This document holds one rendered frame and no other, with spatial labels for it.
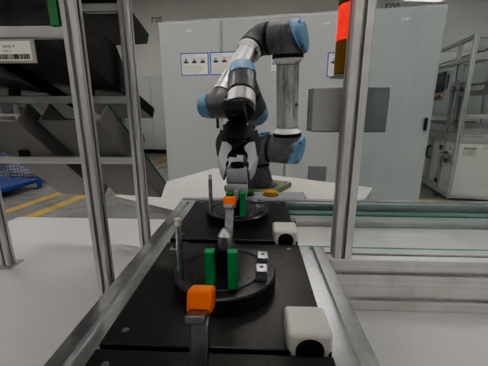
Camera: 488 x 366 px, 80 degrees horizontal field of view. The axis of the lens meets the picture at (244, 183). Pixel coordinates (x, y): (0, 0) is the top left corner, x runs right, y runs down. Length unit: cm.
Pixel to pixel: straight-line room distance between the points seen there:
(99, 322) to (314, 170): 342
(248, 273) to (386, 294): 28
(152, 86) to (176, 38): 470
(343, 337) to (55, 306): 50
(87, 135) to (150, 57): 888
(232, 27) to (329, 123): 340
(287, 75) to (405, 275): 81
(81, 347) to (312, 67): 350
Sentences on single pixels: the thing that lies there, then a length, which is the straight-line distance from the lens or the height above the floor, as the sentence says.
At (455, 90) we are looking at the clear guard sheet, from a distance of 55.
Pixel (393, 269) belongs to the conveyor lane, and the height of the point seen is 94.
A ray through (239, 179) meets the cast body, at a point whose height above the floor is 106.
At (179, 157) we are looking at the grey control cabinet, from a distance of 402.
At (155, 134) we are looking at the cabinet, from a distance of 866.
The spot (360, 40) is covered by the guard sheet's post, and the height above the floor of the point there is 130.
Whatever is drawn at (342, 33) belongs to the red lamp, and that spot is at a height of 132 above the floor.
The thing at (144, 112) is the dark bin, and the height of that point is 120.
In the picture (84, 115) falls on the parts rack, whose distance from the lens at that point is 46.
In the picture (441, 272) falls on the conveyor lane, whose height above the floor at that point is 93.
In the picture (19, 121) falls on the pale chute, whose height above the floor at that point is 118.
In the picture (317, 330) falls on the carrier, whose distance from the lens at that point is 34.
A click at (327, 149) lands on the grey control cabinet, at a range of 368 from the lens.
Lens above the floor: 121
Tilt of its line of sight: 14 degrees down
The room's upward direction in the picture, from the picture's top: straight up
